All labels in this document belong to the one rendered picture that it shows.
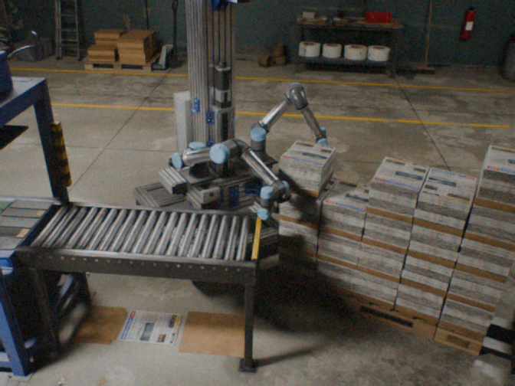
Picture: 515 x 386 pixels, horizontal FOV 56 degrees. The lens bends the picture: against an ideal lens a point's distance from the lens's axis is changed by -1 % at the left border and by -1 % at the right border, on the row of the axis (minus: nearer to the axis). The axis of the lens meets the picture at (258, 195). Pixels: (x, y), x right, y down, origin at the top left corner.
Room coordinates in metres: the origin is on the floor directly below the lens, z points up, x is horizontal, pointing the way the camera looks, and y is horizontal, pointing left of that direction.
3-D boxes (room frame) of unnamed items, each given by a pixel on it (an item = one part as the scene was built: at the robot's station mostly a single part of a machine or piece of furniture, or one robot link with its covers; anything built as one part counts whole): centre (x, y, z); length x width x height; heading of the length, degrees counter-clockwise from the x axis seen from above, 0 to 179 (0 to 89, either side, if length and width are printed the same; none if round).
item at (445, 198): (2.56, -1.14, 0.95); 0.38 x 0.29 x 0.23; 154
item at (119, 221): (2.37, 0.86, 0.77); 0.47 x 0.05 x 0.05; 177
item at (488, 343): (2.40, -1.19, 0.05); 1.05 x 0.10 x 0.04; 64
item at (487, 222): (2.43, -1.41, 0.65); 0.39 x 0.30 x 1.29; 154
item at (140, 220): (2.36, 0.73, 0.77); 0.47 x 0.05 x 0.05; 177
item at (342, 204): (2.74, -0.75, 0.42); 1.17 x 0.39 x 0.83; 64
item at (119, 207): (2.61, 0.64, 0.74); 1.34 x 0.05 x 0.12; 87
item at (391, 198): (2.68, -0.88, 0.95); 0.38 x 0.29 x 0.23; 155
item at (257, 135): (3.34, 0.02, 0.98); 0.13 x 0.12 x 0.14; 0
